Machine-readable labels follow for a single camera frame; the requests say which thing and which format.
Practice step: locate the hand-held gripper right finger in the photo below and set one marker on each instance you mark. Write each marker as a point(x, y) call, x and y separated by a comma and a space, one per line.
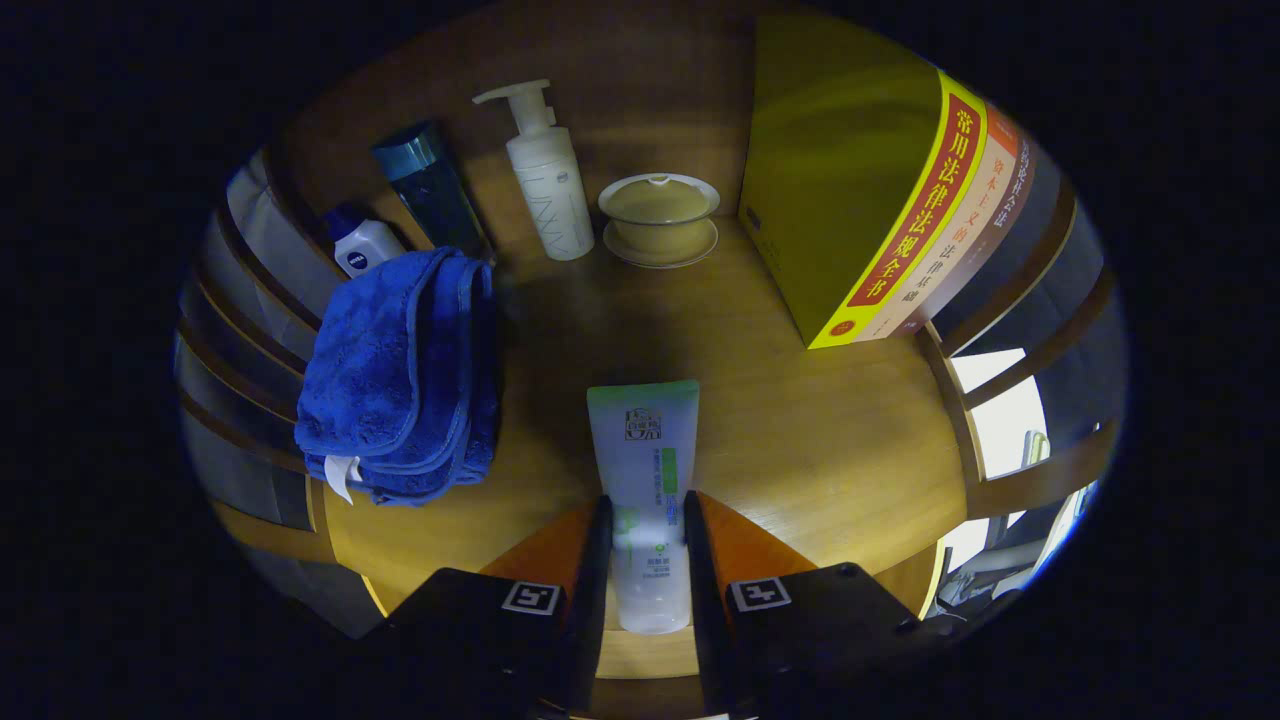
point(705, 610)

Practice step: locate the yellow book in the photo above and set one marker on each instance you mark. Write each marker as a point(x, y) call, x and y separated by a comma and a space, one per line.
point(830, 180)

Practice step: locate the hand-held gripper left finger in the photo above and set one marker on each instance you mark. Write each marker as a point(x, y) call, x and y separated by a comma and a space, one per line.
point(590, 600)

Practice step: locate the blue towel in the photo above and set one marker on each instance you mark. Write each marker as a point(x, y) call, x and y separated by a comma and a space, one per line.
point(390, 370)

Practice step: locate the orange beige book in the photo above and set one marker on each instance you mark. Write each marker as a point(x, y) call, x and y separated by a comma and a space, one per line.
point(975, 215)

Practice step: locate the small white blue-capped bottle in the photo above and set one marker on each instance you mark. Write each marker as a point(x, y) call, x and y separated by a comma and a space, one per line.
point(360, 250)

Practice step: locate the teal bottle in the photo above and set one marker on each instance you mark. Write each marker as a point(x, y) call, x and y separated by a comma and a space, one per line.
point(430, 190)

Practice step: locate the white pump bottle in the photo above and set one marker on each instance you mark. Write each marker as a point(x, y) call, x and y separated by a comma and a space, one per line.
point(550, 190)

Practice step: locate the white green cream tube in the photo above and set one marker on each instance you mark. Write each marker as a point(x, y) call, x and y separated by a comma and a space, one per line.
point(645, 450)

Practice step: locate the wooden cabinet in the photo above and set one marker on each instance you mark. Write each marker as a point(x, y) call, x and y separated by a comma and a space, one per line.
point(650, 110)

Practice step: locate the beige lidded tea bowl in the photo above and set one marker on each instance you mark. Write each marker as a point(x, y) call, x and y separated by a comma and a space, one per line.
point(660, 215)

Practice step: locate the wooden countertop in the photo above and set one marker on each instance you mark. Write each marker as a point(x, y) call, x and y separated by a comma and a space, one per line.
point(800, 430)

